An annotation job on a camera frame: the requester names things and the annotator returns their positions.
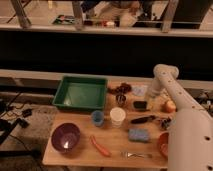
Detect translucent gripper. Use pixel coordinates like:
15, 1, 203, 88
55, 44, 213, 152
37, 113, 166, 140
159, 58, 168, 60
145, 79, 163, 110

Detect black eraser block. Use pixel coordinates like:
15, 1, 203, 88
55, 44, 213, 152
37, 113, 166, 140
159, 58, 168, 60
133, 101, 147, 110

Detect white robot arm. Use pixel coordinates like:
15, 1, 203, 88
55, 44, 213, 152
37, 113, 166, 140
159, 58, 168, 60
147, 64, 213, 171

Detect orange fruit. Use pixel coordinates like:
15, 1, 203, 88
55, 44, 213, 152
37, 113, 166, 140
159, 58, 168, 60
163, 100, 176, 113

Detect white cup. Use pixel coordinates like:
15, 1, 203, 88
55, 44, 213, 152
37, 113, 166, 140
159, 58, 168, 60
110, 107, 126, 127

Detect blue sponge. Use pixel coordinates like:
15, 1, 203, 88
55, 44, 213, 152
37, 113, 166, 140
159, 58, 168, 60
128, 129, 150, 142

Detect orange-red bowl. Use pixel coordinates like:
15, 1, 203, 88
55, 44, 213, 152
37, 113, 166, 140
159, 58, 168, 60
157, 132, 169, 158

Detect blue cup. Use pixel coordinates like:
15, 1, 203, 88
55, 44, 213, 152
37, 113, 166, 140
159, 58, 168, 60
91, 110, 104, 127

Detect silver fork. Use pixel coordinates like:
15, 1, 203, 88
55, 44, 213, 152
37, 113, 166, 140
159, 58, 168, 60
121, 152, 152, 158

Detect green plastic tray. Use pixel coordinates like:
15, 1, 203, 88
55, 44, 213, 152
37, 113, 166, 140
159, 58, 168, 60
52, 76, 108, 111

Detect orange carrot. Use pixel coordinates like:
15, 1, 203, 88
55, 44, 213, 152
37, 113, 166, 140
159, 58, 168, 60
90, 136, 111, 157

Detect purple bowl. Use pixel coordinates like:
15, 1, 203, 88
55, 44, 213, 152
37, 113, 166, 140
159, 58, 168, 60
51, 123, 80, 153

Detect black cables on floor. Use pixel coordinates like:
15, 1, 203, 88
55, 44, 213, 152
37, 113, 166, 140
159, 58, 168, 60
0, 92, 34, 145

